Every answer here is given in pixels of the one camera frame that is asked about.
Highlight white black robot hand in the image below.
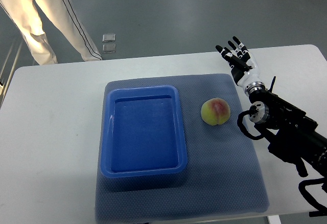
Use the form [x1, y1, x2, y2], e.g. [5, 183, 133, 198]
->
[215, 36, 265, 96]

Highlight yellow red peach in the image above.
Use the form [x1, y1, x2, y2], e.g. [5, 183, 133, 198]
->
[200, 98, 230, 126]

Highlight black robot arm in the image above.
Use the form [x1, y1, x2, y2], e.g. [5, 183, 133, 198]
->
[237, 81, 326, 217]

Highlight lower metal floor plate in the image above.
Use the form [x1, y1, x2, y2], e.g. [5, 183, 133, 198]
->
[102, 43, 116, 54]

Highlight metal floor plate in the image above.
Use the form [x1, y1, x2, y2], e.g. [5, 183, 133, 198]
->
[102, 33, 115, 42]
[102, 43, 116, 54]

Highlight upper metal floor plate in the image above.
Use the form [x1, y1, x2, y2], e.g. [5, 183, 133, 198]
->
[102, 33, 115, 42]

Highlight blue-grey textured mat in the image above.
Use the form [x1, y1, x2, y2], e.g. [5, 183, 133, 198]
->
[95, 74, 269, 223]

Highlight blue plastic tray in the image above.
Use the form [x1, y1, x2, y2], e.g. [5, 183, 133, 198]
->
[100, 85, 188, 179]

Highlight white table leg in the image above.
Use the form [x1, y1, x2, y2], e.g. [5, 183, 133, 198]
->
[267, 215, 282, 224]

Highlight person in white trousers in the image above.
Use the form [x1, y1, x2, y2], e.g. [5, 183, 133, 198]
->
[1, 0, 102, 65]

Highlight black cable loop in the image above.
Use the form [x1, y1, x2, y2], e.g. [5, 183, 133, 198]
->
[237, 108, 266, 141]

